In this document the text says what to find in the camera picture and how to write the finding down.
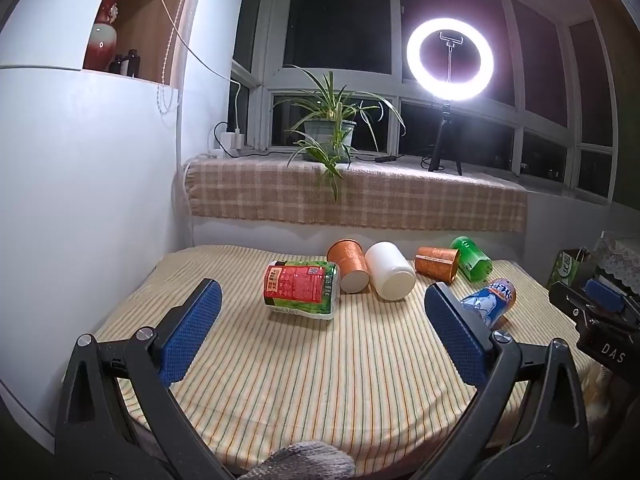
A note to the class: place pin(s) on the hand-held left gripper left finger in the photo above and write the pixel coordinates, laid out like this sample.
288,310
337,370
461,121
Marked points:
192,330

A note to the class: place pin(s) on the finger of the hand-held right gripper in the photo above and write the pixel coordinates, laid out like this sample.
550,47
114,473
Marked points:
567,300
606,298

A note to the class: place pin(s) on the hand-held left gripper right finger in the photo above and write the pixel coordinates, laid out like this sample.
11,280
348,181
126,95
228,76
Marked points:
457,335

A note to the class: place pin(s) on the orange patterned paper cup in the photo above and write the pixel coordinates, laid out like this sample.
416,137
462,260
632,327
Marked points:
436,262
350,265

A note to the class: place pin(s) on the white plastic cup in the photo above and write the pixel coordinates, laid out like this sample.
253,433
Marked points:
390,272

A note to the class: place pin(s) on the green cardboard box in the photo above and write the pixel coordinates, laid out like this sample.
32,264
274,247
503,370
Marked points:
565,266

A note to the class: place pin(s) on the white lace cloth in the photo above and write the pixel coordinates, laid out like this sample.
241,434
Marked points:
622,255

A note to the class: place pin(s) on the blue orange drink can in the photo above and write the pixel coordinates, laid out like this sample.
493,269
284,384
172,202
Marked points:
492,302

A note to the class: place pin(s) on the red green snack canister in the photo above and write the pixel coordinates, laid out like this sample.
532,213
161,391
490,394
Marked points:
297,290

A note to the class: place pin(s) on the yellow striped tablecloth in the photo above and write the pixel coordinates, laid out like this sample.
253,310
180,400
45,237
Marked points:
300,375

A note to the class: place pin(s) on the brown plaid cloth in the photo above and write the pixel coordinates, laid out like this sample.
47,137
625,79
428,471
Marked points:
400,200

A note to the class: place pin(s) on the grey knitted cloth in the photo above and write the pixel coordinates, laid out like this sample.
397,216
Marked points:
300,464

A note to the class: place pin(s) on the black tripod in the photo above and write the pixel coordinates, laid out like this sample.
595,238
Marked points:
442,145

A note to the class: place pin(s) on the white power adapter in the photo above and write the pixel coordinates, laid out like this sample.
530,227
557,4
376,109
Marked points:
231,139

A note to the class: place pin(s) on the potted spider plant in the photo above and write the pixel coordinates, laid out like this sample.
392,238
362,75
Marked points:
327,135

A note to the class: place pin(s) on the phone holder clamp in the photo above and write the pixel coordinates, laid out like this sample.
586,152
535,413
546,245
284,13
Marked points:
451,55

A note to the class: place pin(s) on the red and white vase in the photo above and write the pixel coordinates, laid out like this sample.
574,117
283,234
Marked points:
102,40

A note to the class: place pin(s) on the wooden wall shelf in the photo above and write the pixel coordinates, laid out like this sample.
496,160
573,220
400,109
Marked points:
150,25

